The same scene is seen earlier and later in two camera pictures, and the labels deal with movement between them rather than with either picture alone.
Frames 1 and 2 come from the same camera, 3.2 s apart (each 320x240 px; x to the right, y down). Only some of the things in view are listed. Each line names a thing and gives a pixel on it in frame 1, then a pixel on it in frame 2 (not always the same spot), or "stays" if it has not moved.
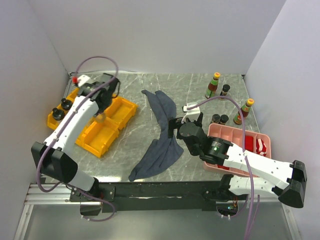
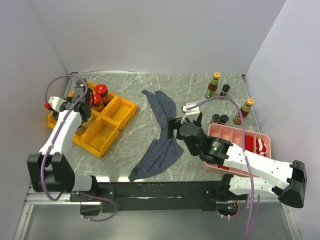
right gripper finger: [199, 120] stays
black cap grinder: [58, 114] stays
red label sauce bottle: [245, 109] stays
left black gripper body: [103, 107] -> [90, 112]
